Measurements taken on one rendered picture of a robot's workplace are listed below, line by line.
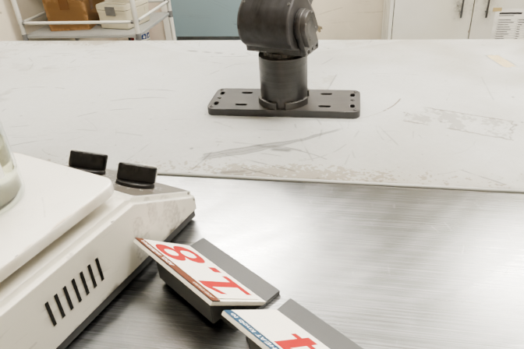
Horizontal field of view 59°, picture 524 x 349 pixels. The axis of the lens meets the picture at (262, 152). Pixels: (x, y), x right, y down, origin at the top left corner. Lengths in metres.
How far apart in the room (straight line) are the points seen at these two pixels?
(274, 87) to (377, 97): 0.15
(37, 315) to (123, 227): 0.08
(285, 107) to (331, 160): 0.12
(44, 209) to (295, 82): 0.36
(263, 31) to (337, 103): 0.14
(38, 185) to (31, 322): 0.10
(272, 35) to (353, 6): 2.67
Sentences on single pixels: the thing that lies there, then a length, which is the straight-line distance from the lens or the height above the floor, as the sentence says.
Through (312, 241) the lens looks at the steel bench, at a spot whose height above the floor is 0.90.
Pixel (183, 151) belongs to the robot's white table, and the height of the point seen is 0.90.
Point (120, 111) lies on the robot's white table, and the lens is 0.68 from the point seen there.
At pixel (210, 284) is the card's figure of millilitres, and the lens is 0.33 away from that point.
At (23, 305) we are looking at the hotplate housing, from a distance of 0.31.
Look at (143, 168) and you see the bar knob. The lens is 0.40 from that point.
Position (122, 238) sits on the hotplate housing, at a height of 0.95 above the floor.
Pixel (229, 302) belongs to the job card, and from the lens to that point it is 0.32.
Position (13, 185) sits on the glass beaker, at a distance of 0.34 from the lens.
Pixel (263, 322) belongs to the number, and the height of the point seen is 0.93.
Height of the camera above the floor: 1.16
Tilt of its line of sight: 30 degrees down
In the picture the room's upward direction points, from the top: 4 degrees counter-clockwise
